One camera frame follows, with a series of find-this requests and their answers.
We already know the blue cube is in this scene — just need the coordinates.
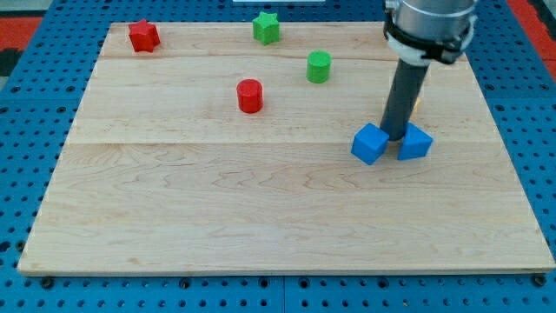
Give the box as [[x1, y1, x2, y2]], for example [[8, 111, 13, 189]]
[[351, 123, 389, 165]]

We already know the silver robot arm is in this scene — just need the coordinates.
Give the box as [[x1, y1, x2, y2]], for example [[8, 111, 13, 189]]
[[383, 0, 478, 67]]

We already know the red cylinder block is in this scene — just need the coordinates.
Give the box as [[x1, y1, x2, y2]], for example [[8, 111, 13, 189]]
[[236, 79, 263, 114]]

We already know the green cylinder block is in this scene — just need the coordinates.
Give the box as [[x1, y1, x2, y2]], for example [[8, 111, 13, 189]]
[[306, 50, 332, 83]]

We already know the light wooden board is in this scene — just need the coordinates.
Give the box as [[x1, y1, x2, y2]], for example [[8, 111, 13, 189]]
[[17, 23, 555, 276]]

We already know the green star block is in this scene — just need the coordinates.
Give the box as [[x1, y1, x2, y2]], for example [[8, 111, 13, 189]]
[[252, 11, 280, 45]]

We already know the blue triangular prism block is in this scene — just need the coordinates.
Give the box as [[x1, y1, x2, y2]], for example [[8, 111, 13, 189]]
[[397, 123, 434, 161]]

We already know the yellow block behind rod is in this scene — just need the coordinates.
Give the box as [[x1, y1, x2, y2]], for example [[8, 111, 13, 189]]
[[410, 97, 422, 120]]

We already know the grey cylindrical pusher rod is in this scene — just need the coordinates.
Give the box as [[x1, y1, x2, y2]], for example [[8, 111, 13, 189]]
[[380, 59, 428, 142]]

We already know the red star block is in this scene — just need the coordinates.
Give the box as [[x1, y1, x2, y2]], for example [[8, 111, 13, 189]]
[[128, 19, 161, 53]]

